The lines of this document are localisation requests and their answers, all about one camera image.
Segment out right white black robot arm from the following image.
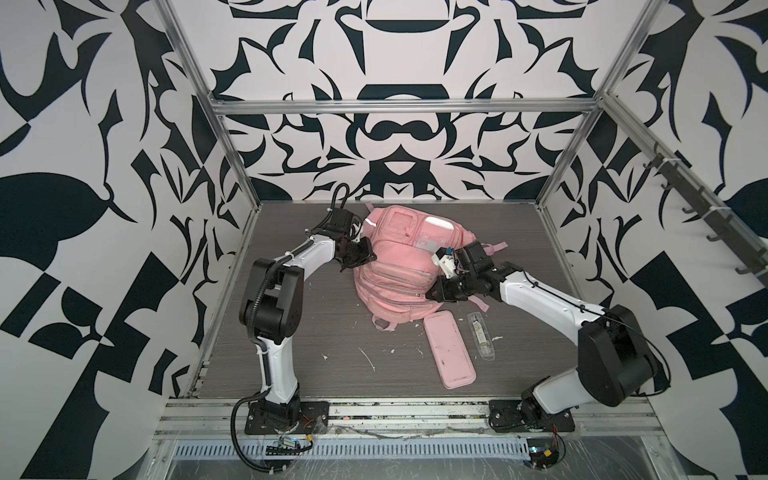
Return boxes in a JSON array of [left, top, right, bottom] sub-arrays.
[[426, 262, 668, 431]]

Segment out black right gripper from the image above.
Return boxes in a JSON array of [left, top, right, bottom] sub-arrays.
[[422, 273, 477, 303]]

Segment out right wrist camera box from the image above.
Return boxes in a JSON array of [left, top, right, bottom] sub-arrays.
[[432, 241, 495, 279]]

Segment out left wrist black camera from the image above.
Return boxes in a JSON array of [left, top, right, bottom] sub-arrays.
[[323, 208, 360, 240]]

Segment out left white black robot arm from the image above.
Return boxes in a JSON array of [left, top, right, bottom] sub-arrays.
[[239, 234, 376, 423]]

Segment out clear plastic pen case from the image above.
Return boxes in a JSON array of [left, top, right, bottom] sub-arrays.
[[467, 311, 495, 361]]

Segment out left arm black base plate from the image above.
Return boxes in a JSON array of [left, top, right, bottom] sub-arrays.
[[244, 400, 330, 435]]

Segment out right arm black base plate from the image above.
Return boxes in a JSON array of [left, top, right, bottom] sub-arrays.
[[488, 398, 576, 433]]

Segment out right small circuit board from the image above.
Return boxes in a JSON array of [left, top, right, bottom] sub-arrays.
[[524, 444, 567, 471]]

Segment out left small circuit board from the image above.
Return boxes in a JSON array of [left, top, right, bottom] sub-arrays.
[[265, 436, 314, 456]]

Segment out black wall hook rail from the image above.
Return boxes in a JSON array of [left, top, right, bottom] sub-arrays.
[[644, 141, 767, 289]]

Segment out small circuit board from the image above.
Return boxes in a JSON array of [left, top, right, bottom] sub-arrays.
[[265, 436, 314, 456], [524, 444, 567, 471]]

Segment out aluminium frame rail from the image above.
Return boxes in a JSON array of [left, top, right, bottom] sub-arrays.
[[151, 397, 665, 441]]

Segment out pink student backpack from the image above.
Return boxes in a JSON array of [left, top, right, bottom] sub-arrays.
[[353, 205, 476, 331]]

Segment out white slotted cable duct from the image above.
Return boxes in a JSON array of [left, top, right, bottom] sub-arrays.
[[173, 437, 530, 460]]

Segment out pink pencil case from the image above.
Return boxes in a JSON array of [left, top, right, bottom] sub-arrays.
[[423, 311, 476, 390]]

